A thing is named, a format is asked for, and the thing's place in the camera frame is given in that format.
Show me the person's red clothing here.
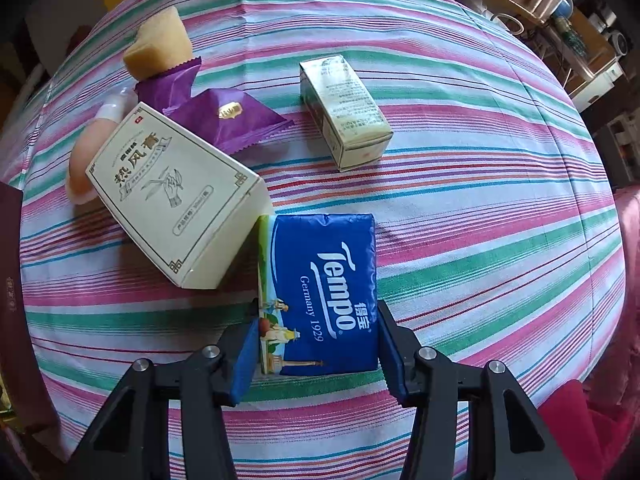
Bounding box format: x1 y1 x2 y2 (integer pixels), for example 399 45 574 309
537 185 640 480

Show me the yellow sponge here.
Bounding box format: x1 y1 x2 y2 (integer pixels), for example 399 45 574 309
122 6 193 81

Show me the purple snack packet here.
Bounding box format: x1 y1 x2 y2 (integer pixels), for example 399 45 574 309
134 56 293 156

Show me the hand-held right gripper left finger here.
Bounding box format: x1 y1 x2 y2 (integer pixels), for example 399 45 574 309
75 300 261 480

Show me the blue tissue pack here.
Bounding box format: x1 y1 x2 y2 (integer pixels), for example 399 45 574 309
256 212 379 377

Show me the large cream box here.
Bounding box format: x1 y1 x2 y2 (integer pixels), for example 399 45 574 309
86 101 273 291

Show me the pink silicone cup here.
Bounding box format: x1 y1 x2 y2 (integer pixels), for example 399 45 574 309
66 87 136 206

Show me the striped tablecloth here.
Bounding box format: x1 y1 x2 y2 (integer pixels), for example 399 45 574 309
0 0 628 466

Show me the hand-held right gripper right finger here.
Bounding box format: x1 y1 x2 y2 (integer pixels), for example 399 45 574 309
377 301 561 480

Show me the white cable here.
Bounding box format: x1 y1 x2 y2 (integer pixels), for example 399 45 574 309
492 10 523 36

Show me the small cream box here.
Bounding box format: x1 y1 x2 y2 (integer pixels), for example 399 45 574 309
299 55 393 173

